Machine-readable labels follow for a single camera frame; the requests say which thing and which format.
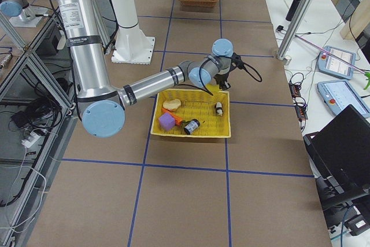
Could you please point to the upper blue teach pendant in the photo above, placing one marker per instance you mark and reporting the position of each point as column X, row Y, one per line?
column 332, row 66

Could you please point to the small black white bottle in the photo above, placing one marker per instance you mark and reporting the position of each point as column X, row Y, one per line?
column 218, row 109

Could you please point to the orange carrot toy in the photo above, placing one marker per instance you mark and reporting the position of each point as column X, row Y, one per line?
column 178, row 119

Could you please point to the purple foam cube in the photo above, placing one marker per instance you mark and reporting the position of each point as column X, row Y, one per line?
column 166, row 121

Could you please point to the small black adapter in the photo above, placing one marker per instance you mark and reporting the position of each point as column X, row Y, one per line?
column 280, row 28

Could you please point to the black labelled can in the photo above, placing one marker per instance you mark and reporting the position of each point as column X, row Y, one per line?
column 191, row 126

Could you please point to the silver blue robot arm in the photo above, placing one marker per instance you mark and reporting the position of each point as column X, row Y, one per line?
column 102, row 106

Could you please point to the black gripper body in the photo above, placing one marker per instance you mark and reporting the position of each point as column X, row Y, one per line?
column 221, row 78

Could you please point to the yellow plastic basket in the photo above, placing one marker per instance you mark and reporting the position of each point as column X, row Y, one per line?
column 199, row 105

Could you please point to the aluminium profile post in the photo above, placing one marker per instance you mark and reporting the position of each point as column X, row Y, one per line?
column 292, row 30

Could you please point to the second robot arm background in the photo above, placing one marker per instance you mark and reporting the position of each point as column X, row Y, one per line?
column 20, row 12

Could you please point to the lower blue teach pendant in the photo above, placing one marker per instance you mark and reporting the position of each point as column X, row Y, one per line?
column 338, row 94

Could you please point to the black water bottle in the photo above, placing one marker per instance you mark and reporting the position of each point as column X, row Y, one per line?
column 292, row 10

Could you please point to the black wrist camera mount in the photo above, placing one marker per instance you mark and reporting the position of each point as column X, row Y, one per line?
column 236, row 62

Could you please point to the pink rod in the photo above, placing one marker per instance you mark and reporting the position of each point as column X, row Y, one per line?
column 333, row 56

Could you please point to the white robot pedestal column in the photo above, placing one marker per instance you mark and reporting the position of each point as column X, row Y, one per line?
column 132, row 45

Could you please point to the blue teach pendant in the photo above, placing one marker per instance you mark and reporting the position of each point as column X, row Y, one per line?
column 332, row 66
column 338, row 94

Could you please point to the bread slice toy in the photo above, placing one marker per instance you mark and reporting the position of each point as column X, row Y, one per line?
column 172, row 105

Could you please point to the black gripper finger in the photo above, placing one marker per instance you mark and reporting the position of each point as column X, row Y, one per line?
column 224, row 86

